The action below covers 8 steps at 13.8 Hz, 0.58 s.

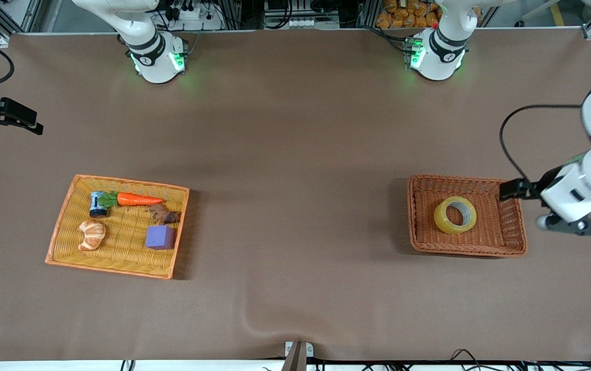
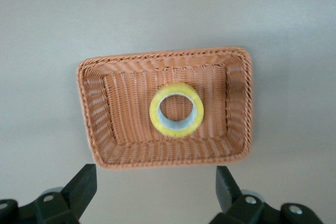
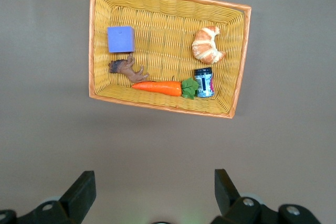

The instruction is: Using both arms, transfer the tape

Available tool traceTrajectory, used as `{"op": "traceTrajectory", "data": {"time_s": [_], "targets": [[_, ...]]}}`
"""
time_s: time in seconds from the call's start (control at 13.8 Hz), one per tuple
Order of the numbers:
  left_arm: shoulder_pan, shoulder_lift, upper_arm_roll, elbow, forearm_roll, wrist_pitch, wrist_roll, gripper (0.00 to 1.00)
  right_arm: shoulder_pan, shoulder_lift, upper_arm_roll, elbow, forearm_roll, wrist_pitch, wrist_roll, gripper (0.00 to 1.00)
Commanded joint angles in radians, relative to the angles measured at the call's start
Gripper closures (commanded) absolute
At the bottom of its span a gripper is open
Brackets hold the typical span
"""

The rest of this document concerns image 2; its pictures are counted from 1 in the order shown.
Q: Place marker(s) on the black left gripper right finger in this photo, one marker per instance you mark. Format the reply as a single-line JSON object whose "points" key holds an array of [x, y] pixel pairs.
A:
{"points": [[236, 203]]}

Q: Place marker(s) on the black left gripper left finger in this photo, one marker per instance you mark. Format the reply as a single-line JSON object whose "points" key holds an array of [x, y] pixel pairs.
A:
{"points": [[71, 203]]}

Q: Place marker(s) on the yellow clear tape roll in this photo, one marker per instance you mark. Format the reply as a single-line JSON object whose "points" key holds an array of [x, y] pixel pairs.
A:
{"points": [[176, 132]]}

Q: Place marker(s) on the brown wicker basket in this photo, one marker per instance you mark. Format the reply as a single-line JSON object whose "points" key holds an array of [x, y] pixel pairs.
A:
{"points": [[126, 119]]}

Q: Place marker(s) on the brown table cover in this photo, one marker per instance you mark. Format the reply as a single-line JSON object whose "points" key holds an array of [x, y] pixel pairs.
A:
{"points": [[52, 24]]}

